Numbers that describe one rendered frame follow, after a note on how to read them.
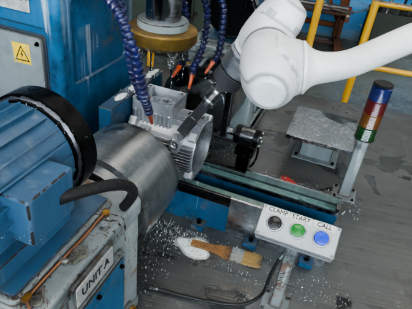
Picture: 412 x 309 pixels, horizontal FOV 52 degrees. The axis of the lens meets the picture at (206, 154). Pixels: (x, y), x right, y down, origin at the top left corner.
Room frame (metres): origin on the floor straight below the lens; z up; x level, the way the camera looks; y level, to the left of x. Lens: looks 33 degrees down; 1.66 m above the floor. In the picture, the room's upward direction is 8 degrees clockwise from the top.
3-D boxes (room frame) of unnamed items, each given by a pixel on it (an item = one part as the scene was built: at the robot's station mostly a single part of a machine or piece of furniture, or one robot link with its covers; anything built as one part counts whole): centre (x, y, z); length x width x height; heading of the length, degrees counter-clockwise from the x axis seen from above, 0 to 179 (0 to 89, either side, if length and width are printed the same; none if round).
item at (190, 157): (1.06, 0.11, 1.02); 0.20 x 0.19 x 0.19; 74
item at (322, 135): (1.45, -0.43, 0.86); 0.27 x 0.24 x 0.12; 163
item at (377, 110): (1.19, -0.49, 1.14); 0.06 x 0.06 x 0.04
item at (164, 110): (1.07, 0.15, 1.11); 0.12 x 0.11 x 0.07; 74
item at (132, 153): (0.72, 0.22, 1.04); 0.37 x 0.25 x 0.25; 163
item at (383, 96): (1.19, -0.49, 1.19); 0.06 x 0.06 x 0.04
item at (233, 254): (0.84, -0.09, 0.80); 0.21 x 0.05 x 0.01; 78
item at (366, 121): (1.19, -0.49, 1.10); 0.06 x 0.06 x 0.04
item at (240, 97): (1.38, 0.02, 1.04); 0.41 x 0.25 x 0.25; 163
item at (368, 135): (1.19, -0.49, 1.05); 0.06 x 0.06 x 0.04
